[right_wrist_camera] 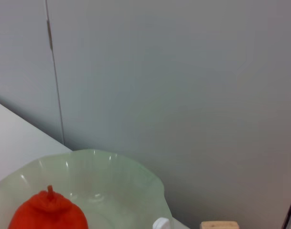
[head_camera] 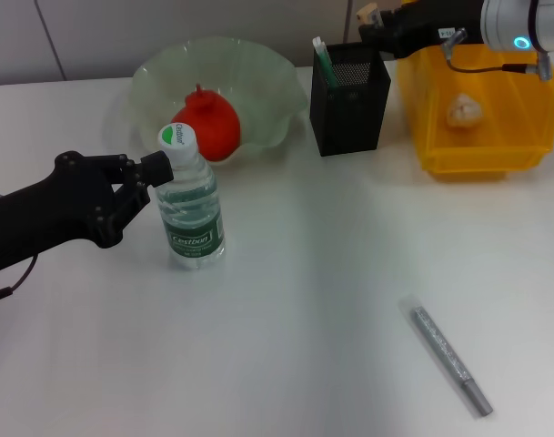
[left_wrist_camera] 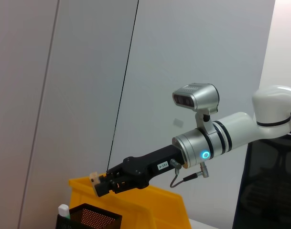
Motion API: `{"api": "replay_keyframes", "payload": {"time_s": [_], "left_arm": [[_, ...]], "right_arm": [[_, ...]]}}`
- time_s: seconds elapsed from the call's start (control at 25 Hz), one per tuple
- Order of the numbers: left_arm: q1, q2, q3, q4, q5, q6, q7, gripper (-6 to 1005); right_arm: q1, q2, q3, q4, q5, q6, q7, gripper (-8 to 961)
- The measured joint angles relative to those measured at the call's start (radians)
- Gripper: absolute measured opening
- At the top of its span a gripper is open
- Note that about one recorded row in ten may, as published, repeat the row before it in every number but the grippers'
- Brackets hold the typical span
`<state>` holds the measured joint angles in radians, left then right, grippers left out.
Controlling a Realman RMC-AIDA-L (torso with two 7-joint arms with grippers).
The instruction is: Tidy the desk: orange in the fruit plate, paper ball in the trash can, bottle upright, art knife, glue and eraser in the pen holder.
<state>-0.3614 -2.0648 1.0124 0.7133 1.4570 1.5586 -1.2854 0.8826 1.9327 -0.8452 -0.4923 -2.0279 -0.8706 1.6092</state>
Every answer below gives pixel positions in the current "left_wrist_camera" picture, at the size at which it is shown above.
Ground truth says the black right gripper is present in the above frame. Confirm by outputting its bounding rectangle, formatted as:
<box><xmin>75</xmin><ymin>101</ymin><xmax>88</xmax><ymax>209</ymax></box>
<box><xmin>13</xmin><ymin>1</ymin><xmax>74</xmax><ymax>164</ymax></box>
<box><xmin>94</xmin><ymin>144</ymin><xmax>188</xmax><ymax>198</ymax></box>

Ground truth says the beige eraser with barcode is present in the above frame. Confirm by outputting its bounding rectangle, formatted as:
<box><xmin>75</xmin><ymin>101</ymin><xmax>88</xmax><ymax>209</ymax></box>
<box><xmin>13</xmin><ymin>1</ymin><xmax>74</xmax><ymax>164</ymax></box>
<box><xmin>89</xmin><ymin>171</ymin><xmax>100</xmax><ymax>185</ymax></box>

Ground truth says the green utility knife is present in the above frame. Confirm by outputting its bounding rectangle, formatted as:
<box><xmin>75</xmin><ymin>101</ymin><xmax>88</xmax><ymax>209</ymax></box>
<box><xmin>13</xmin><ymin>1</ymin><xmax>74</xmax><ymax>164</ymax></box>
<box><xmin>58</xmin><ymin>204</ymin><xmax>71</xmax><ymax>219</ymax></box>

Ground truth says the black mesh pen holder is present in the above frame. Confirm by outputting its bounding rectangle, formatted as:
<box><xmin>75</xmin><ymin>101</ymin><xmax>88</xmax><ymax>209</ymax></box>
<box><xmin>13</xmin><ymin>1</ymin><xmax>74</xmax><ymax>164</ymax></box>
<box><xmin>55</xmin><ymin>203</ymin><xmax>123</xmax><ymax>229</ymax></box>

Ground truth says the yellow plastic bin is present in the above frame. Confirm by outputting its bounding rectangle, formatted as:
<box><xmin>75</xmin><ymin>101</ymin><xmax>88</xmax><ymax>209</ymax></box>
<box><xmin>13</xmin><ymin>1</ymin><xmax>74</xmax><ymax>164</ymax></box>
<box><xmin>68</xmin><ymin>176</ymin><xmax>193</xmax><ymax>229</ymax></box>

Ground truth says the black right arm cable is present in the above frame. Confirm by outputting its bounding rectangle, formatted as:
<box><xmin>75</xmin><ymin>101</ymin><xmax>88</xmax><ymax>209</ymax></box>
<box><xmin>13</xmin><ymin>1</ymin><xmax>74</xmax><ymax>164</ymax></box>
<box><xmin>169</xmin><ymin>159</ymin><xmax>211</xmax><ymax>189</ymax></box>

